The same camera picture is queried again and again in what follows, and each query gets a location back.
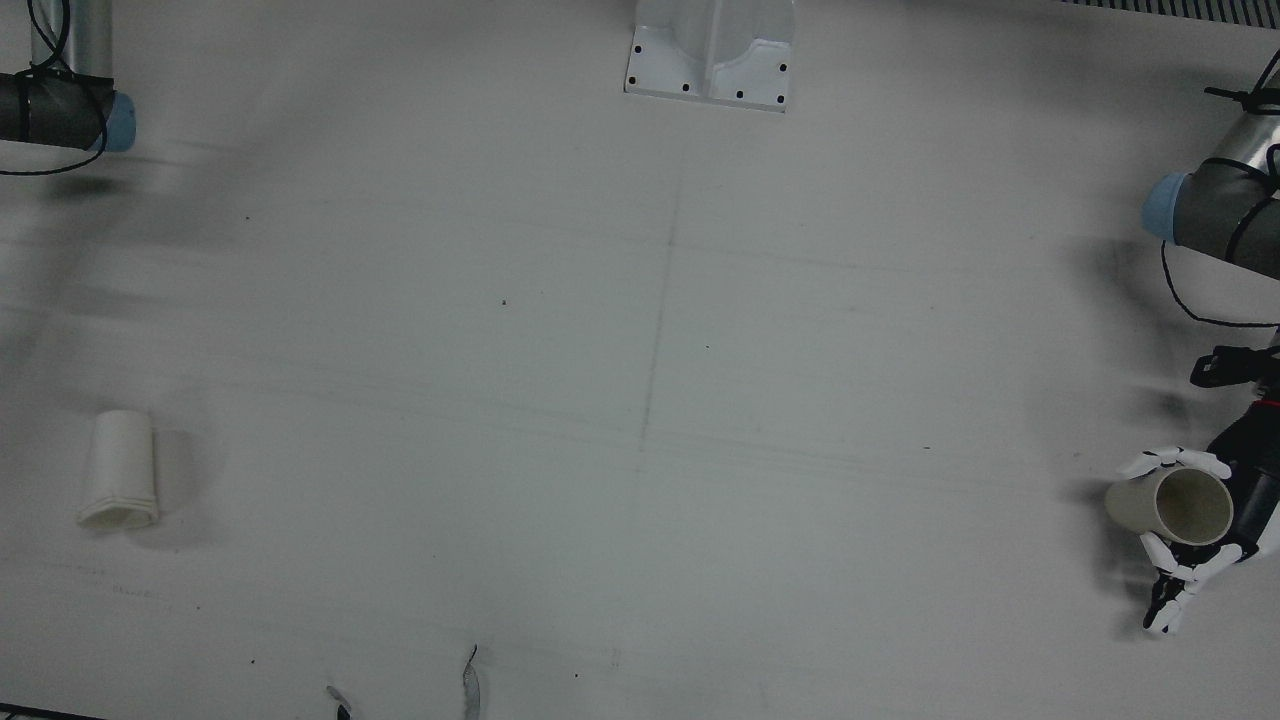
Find left white dexterous hand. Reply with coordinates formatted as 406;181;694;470
1118;400;1280;638

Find smooth beige paper cup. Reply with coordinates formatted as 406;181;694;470
1105;466;1235;548

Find white paper cup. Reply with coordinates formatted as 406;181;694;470
77;409;161;531

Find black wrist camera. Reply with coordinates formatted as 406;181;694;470
1189;345;1280;390

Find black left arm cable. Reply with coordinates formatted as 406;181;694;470
1160;45;1280;330

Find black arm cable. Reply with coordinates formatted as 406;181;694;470
1160;45;1280;330
0;0;117;178

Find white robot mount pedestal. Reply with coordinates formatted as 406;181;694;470
624;0;797;113

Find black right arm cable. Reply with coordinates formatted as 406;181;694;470
0;0;117;178

